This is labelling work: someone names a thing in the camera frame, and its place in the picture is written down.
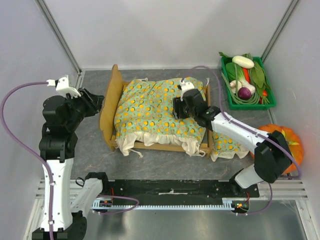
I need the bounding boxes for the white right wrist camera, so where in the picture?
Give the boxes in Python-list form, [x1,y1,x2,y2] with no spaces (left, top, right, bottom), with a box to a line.
[178,78,195,101]

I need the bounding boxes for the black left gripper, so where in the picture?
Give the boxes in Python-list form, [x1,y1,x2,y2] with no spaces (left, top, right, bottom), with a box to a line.
[66,85,106,129]

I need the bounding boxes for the white eggplant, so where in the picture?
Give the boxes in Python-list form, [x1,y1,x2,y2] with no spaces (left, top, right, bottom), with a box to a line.
[232,55,255,69]

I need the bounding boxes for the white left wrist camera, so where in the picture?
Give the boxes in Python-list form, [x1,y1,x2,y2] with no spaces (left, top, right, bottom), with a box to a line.
[46,74,82,99]

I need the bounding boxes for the green spinach leaves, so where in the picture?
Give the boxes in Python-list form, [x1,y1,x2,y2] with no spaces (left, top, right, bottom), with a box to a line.
[218,51,271,89]

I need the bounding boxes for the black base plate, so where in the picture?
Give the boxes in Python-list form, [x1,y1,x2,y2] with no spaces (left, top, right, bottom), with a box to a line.
[102,179,260,207]

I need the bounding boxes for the orange pumpkin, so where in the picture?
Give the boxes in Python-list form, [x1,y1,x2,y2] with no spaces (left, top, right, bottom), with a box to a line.
[258,124,304,166]

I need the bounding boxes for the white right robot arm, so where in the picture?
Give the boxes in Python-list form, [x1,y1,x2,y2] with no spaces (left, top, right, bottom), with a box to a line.
[172,89,293,197]

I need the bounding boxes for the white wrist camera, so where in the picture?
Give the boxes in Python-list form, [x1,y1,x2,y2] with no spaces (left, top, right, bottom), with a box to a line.
[46,74,82,99]
[178,78,195,101]

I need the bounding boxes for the bok choy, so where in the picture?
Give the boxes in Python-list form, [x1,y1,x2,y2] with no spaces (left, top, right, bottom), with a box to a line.
[225,62,256,95]

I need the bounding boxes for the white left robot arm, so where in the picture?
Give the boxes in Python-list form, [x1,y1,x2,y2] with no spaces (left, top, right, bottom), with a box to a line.
[31,88,110,240]

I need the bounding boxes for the purple onion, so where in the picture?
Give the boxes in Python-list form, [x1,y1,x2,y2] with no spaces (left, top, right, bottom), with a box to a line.
[237,87,252,100]

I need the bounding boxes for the white mushroom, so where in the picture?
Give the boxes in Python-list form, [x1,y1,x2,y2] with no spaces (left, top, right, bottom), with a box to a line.
[229,80,238,94]

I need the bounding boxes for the green long beans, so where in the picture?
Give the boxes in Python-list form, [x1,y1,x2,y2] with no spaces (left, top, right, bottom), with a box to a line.
[221,72,260,105]

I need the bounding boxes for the wooden pet bed frame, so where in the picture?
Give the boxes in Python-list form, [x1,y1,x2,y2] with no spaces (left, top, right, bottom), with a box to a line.
[99,63,213,158]

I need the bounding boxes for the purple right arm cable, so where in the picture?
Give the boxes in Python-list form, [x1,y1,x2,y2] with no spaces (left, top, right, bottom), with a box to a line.
[191,65,302,216]

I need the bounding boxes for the white rope tie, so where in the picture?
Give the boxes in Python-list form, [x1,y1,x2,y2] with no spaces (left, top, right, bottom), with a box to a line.
[197,148,206,158]
[129,149,144,158]

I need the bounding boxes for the white cable duct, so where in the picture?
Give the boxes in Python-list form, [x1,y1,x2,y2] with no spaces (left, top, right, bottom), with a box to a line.
[91,199,249,211]

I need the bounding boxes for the lemon print cushion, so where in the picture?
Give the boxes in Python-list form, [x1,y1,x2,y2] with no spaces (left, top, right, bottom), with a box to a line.
[114,78,206,156]

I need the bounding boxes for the white front rope tie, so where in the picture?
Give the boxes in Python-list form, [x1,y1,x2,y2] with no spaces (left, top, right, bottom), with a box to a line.
[129,149,144,158]

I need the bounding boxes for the small lemon print pillow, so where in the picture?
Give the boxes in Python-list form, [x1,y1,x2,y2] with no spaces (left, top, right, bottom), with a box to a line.
[210,132,249,162]

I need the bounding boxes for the orange carrot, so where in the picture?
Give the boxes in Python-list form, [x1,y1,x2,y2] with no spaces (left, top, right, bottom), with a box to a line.
[242,67,251,84]

